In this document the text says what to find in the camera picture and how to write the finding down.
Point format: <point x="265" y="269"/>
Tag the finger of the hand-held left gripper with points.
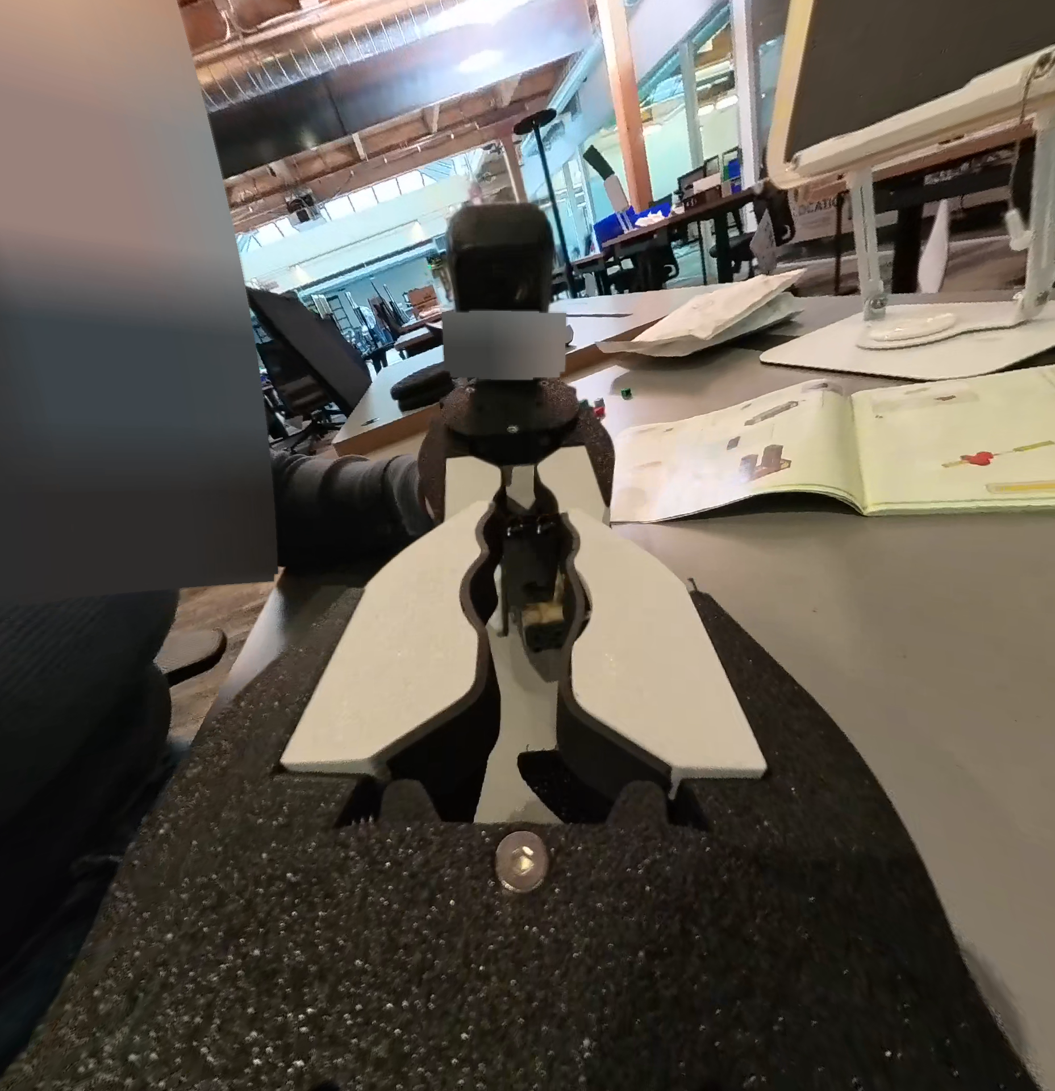
<point x="578" y="482"/>
<point x="472" y="482"/>

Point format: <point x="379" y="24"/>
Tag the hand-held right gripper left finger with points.
<point x="391" y="665"/>

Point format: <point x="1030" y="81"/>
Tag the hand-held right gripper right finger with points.
<point x="663" y="673"/>

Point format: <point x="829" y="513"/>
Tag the long black brick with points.
<point x="527" y="562"/>

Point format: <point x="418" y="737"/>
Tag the grey and yellow brick assembly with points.
<point x="546" y="615"/>

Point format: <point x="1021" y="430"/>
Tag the person's left forearm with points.
<point x="340" y="503"/>

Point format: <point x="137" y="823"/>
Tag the grey desk with wooden edge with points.
<point x="382" y="422"/>

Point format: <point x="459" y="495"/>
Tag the black mesh chair back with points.
<point x="421" y="388"/>

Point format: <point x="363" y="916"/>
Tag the black office chair armrest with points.
<point x="195" y="652"/>

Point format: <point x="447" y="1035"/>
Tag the crumpled white paper bag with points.
<point x="715" y="320"/>

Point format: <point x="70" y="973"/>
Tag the black mesh office chair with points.
<point x="306" y="349"/>

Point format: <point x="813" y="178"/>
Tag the brown background table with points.
<point x="689" y="213"/>

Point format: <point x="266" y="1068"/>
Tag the open instruction booklet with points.
<point x="919" y="443"/>

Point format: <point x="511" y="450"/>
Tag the person's dark sweater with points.
<point x="50" y="724"/>

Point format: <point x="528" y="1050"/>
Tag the printed cardboard box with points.
<point x="817" y="217"/>

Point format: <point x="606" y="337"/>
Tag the white tablet stand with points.
<point x="919" y="111"/>

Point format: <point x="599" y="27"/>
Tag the dark divider panel pale edge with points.
<point x="877" y="60"/>

